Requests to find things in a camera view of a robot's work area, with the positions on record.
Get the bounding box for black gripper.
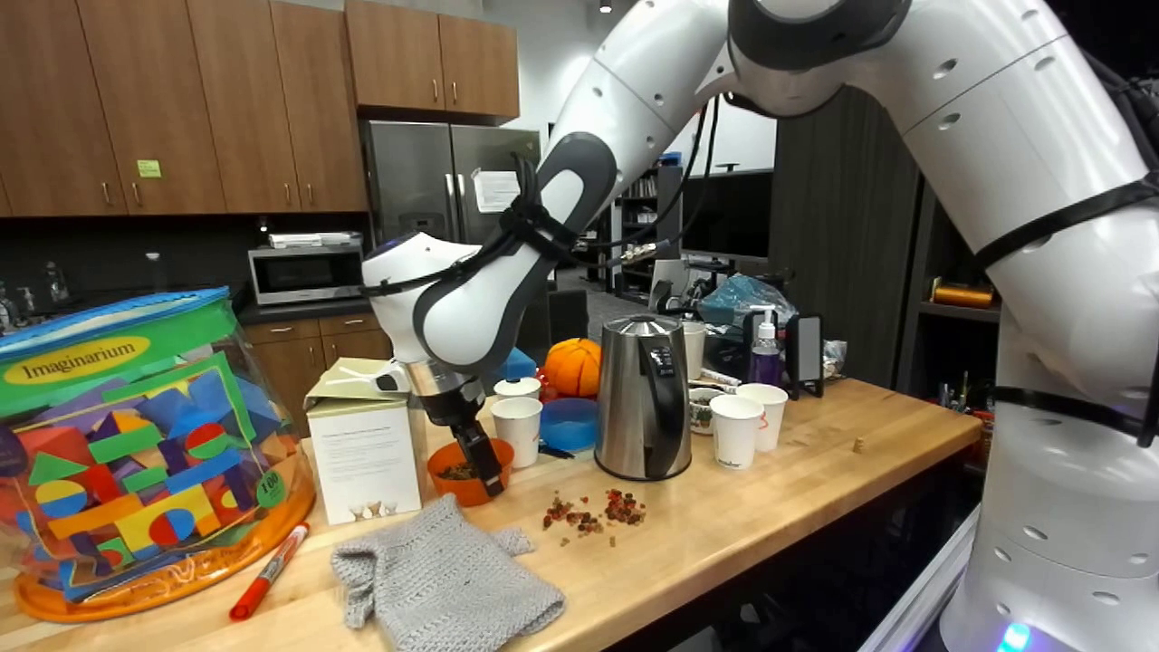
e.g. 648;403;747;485
419;392;509;504

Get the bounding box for white paper on fridge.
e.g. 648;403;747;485
472;170;521;212

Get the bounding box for white paper cup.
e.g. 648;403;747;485
492;375;541;398
710;396;765;469
489;398;544;466
737;383;790;451

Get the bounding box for stainless steel kettle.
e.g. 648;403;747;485
594;313;691;481

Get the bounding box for white green carton box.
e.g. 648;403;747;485
305;358;419;525

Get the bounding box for orange bowl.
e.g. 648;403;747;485
428;438;516;507

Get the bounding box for black speaker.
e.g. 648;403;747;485
790;313;823;396

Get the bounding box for scattered dried food bits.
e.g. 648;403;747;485
541;487;645;536

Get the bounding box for colourful foam blocks bag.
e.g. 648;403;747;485
0;290;307;612

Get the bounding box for red marker pen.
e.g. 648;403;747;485
230;520;312;623

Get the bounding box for black refrigerator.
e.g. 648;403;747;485
364;120;541;249

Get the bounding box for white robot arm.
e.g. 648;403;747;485
367;0;1159;652

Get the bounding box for purple spray bottle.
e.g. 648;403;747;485
749;304;788;383

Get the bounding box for blue bowl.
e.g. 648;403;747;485
541;398;602;451

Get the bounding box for grey knitted cloth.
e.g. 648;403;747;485
329;496;565;652

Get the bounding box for silver microwave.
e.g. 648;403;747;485
250;246;364;304

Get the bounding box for orange pumpkin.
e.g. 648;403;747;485
544;336;602;398

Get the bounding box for blue plastic bag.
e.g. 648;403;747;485
695;272;797;327

